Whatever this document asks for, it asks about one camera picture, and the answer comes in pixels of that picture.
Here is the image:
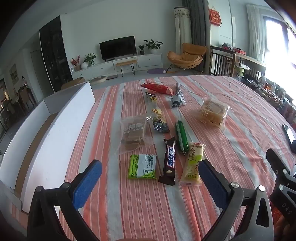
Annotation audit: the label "grey curtain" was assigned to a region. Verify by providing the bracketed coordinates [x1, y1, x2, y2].
[181, 0, 208, 70]

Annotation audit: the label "red wall hanging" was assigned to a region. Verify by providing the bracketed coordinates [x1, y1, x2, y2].
[209, 8, 222, 25]

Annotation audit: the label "red flowers in vase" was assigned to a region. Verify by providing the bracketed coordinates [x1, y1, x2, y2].
[70, 55, 81, 71]

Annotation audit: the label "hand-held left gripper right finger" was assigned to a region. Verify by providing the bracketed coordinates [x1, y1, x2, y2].
[198, 159, 274, 241]

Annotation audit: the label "grey triangular snack packet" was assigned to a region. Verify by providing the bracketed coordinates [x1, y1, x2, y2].
[170, 83, 186, 109]

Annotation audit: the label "white sheer curtain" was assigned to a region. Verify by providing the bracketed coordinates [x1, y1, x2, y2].
[246, 4, 266, 62]

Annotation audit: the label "orange lounge chair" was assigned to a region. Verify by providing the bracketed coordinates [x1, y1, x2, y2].
[167, 43, 207, 74]

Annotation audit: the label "brown cardboard box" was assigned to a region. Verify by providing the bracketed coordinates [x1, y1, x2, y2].
[60, 76, 85, 90]

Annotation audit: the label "plant in white vase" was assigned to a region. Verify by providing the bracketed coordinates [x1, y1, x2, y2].
[84, 53, 97, 69]

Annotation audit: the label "green sausage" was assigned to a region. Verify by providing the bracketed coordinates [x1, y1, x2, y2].
[174, 120, 189, 155]

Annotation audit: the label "black tall cabinet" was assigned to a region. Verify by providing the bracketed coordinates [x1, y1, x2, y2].
[39, 15, 73, 93]

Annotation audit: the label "green white container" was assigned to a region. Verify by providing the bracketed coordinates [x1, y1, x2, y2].
[235, 62, 245, 77]

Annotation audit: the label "red snack packet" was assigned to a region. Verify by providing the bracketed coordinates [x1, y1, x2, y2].
[141, 83, 175, 96]

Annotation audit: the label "bright window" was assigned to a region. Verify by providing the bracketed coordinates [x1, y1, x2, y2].
[264, 19, 296, 77]

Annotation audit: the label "large green potted plant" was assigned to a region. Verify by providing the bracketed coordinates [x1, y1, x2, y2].
[144, 39, 163, 54]

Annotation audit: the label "white tower air conditioner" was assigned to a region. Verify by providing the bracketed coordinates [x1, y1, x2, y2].
[174, 6, 192, 56]

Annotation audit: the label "clear pastry packet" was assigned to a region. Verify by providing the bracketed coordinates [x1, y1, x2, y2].
[196, 97, 229, 131]

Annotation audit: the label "white television cabinet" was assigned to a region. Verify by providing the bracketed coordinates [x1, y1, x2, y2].
[71, 53, 163, 80]

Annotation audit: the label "clear brown strips packet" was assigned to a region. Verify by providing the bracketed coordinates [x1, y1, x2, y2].
[118, 116, 154, 155]

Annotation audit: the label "green white snack packet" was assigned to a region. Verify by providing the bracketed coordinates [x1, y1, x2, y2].
[128, 154, 158, 180]

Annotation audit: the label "cluttered side shelf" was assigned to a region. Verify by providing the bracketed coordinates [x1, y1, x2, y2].
[240, 74, 296, 126]

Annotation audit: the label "black television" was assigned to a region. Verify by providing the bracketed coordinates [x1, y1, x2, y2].
[99, 36, 137, 62]

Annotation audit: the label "dark wooden desk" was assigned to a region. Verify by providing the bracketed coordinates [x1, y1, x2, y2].
[209, 45, 266, 79]

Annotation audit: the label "black smartphone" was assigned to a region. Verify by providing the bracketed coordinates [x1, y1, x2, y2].
[282, 124, 296, 144]

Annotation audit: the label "orange grey striped tablecloth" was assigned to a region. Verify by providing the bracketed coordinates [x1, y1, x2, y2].
[11, 75, 296, 241]

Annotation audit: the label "long dark snack packet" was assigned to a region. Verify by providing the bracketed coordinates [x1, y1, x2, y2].
[145, 91, 171, 133]

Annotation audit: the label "beige curved floor board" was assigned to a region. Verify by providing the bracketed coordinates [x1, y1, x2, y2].
[91, 75, 107, 84]

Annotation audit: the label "white cardboard box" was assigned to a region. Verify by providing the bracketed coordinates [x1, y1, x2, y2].
[0, 81, 96, 214]

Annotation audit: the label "wooden bench with metal legs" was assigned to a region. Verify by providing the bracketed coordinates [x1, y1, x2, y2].
[116, 60, 138, 77]

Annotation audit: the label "dark chocolate bar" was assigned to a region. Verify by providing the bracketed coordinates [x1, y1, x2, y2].
[158, 137, 177, 186]

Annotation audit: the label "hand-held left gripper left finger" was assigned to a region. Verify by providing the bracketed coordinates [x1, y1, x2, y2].
[28, 159, 102, 241]

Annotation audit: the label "yellow cake packet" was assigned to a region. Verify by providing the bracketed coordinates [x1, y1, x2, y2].
[179, 142, 206, 186]

